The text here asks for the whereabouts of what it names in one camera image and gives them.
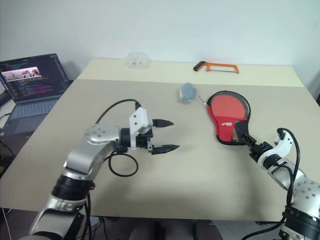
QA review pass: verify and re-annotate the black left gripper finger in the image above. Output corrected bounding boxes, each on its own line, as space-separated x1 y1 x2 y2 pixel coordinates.
152 119 175 129
149 144 181 156

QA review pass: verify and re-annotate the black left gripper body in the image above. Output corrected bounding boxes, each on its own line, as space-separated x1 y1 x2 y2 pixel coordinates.
136 128 154 153

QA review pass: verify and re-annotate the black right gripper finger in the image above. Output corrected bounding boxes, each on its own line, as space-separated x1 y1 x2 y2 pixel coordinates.
235 124 254 150
239 123 258 146

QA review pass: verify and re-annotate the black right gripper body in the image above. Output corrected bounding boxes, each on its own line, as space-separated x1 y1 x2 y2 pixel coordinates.
249 140 274 161

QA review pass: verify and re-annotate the black paddle cover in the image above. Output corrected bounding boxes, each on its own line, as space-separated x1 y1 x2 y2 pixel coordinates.
206 90 252 146

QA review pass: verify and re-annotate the red table tennis paddle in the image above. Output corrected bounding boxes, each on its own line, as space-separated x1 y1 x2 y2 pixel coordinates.
210 93 247 121

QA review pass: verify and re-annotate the clear plastic box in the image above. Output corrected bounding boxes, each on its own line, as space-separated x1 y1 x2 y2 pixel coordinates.
125 51 153 69

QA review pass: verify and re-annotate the orange hacksaw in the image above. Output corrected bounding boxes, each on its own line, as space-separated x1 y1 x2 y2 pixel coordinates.
193 60 240 75

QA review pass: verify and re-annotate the grey laptop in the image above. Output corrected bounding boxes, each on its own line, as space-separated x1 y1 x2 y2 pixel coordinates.
0 52 74 138

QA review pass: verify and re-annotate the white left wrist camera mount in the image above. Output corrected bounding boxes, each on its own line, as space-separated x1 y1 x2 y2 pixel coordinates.
128 107 154 151

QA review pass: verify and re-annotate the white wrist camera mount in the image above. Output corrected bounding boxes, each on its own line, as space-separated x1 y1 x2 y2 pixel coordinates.
128 107 154 151
258 128 296 171

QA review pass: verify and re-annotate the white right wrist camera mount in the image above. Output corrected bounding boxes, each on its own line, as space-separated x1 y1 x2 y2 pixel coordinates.
258 128 296 171

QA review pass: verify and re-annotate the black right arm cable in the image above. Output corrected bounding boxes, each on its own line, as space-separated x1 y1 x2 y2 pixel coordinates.
256 127 302 227

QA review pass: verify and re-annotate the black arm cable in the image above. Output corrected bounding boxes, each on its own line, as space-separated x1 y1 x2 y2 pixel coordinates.
81 99 141 240
256 127 302 227

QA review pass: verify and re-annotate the grey round keychain pouch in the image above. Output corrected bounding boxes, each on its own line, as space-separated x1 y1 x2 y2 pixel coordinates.
178 82 209 107

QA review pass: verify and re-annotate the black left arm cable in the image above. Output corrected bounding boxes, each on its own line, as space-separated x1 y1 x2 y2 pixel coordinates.
81 99 141 240

